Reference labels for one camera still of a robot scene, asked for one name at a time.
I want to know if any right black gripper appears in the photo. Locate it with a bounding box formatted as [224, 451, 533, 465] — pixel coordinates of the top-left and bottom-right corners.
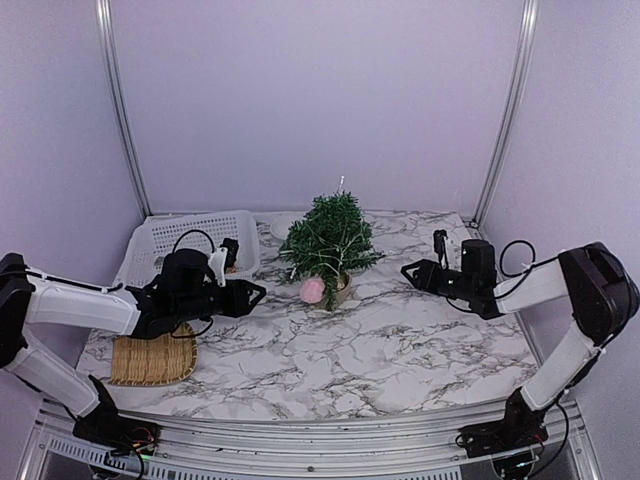
[401, 259, 476, 302]

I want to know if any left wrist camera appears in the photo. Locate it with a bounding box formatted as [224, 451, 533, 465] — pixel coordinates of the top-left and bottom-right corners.
[208, 238, 239, 288]

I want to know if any white plastic basket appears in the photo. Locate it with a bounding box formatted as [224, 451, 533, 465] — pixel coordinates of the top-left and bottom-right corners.
[115, 210, 260, 287]

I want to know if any front aluminium rail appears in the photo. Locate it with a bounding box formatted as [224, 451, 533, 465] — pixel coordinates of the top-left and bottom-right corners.
[18, 400, 602, 479]

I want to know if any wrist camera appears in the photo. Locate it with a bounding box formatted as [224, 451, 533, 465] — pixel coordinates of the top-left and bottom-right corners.
[433, 229, 450, 270]
[208, 238, 239, 288]

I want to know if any pink pompom ornament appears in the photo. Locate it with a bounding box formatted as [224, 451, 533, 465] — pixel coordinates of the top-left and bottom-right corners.
[300, 277, 325, 304]

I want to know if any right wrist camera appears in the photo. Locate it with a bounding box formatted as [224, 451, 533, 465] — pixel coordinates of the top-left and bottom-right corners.
[433, 229, 450, 270]

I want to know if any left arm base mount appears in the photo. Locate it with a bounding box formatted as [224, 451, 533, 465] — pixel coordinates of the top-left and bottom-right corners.
[73, 413, 160, 454]

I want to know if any clear string light wire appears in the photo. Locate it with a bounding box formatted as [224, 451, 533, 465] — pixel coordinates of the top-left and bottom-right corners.
[284, 173, 374, 286]

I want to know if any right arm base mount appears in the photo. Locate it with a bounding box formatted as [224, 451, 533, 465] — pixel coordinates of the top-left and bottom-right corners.
[455, 421, 549, 458]

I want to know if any small green christmas tree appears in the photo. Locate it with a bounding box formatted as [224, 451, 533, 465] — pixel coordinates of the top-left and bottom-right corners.
[278, 191, 384, 311]

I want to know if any white ceramic bowl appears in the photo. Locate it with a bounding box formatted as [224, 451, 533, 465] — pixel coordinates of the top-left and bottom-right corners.
[270, 216, 297, 241]

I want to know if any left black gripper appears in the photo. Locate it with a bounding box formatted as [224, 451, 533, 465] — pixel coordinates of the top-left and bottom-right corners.
[174, 279, 266, 324]

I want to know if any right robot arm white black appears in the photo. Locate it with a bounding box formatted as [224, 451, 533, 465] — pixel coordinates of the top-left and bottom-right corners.
[401, 239, 639, 448]

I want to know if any woven bamboo tray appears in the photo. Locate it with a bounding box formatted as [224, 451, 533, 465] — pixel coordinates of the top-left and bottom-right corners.
[109, 323, 198, 387]

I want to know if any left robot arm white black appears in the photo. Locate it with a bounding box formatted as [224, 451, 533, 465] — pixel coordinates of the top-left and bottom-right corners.
[1, 239, 266, 445]

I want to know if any right aluminium frame post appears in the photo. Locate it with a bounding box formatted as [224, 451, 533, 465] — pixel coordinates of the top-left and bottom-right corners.
[469, 0, 540, 229]

